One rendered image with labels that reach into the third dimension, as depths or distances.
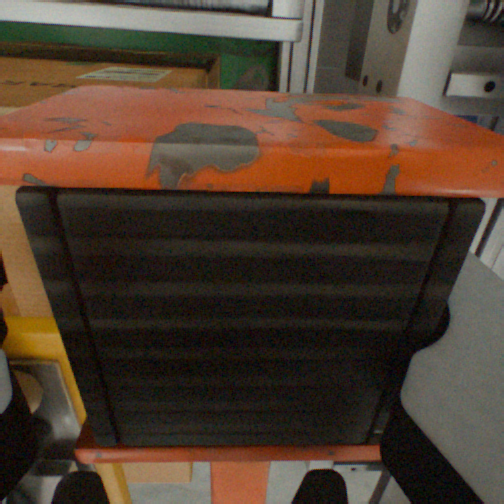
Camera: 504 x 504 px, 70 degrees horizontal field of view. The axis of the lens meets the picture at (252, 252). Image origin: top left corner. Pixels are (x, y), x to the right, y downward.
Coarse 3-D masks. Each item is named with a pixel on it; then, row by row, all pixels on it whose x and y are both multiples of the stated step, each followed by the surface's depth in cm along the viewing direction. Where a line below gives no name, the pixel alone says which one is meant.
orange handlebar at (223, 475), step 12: (216, 468) 12; (228, 468) 12; (240, 468) 12; (252, 468) 12; (264, 468) 12; (216, 480) 13; (228, 480) 13; (240, 480) 13; (252, 480) 13; (264, 480) 13; (216, 492) 13; (228, 492) 13; (240, 492) 13; (252, 492) 13; (264, 492) 13
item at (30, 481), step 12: (36, 468) 30; (48, 468) 30; (60, 468) 30; (72, 468) 30; (24, 480) 29; (36, 480) 29; (48, 480) 29; (24, 492) 30; (36, 492) 30; (48, 492) 30
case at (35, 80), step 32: (0, 64) 53; (32, 64) 55; (64, 64) 57; (96, 64) 60; (0, 96) 32; (32, 96) 33; (0, 192) 33; (0, 224) 35; (32, 256) 37; (32, 288) 39; (128, 480) 60; (160, 480) 60
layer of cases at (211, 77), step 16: (0, 48) 81; (16, 48) 83; (32, 48) 86; (48, 48) 89; (64, 48) 92; (80, 48) 96; (128, 64) 68; (144, 64) 70; (160, 64) 72; (176, 64) 74; (192, 64) 77; (208, 64) 79; (208, 80) 66
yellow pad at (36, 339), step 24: (24, 336) 25; (48, 336) 25; (24, 360) 26; (48, 360) 26; (48, 384) 27; (72, 384) 28; (48, 408) 28; (72, 408) 29; (48, 432) 29; (72, 432) 30; (48, 456) 32; (72, 456) 32; (120, 480) 37
